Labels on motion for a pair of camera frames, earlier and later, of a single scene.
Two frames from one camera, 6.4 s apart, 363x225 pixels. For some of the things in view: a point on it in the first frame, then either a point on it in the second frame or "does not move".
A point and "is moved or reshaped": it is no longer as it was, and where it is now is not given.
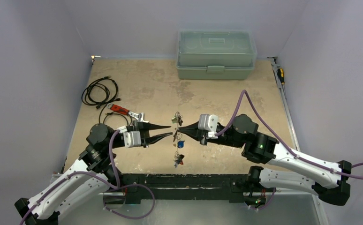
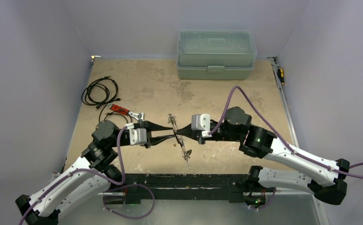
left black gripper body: [139, 125] does not move
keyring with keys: [178, 158] is moved or reshaped
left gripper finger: [149, 126] does not move
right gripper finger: [189, 129] does not move
